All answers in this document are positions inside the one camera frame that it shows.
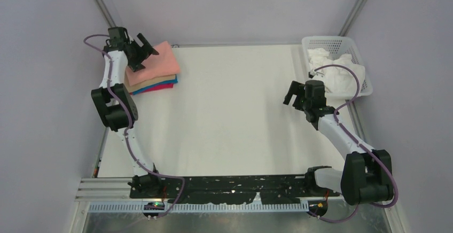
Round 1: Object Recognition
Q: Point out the salmon pink t shirt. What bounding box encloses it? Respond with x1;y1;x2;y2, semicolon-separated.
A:
125;41;181;91

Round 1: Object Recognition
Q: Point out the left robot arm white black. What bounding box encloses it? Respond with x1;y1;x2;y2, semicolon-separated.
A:
91;27;164;198

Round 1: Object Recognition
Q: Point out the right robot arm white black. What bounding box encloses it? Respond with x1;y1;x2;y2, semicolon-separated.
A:
283;80;397;205

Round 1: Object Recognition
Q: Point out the white t shirt in basket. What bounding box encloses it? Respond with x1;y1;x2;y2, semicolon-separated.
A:
307;48;365;96

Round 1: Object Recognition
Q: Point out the folded blue t shirt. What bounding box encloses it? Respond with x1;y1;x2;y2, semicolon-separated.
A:
131;75;178;95

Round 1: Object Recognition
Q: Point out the white plastic laundry basket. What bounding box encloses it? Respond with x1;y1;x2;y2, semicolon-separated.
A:
301;36;373;99

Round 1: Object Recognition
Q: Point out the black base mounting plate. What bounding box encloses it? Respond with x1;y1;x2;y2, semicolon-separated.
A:
128;174;338;205

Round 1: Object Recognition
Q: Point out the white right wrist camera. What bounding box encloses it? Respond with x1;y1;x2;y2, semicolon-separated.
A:
308;70;324;79

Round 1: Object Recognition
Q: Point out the left aluminium corner post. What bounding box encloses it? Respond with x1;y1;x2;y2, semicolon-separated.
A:
91;0;126;37

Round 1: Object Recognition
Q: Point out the aluminium corner post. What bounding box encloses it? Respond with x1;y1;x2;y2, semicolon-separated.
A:
338;0;368;36
91;0;126;37

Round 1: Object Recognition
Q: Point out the aluminium frame rail front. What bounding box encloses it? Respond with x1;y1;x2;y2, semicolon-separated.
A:
75;174;397;203

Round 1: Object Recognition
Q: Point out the right aluminium corner post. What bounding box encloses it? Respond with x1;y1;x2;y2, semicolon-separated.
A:
338;0;368;36

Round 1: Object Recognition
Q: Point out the white slotted cable duct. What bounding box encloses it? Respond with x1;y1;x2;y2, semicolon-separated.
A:
88;201;309;213

